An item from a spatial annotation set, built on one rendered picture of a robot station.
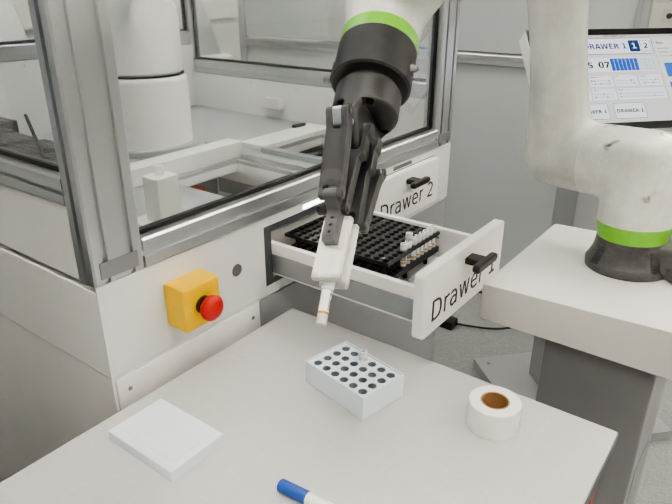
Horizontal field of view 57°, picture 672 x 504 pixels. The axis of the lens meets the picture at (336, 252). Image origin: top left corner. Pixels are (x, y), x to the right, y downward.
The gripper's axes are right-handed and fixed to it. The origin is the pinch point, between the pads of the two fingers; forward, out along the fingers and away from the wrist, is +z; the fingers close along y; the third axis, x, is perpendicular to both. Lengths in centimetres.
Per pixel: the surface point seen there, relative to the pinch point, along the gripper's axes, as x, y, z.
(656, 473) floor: 36, -160, -7
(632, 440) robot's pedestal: 28, -79, 0
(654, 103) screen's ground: 34, -99, -94
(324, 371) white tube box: -13.5, -30.5, 4.4
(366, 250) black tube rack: -13.4, -37.1, -18.7
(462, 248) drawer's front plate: 3.0, -37.2, -19.1
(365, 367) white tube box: -8.4, -33.4, 2.5
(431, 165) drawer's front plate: -15, -69, -57
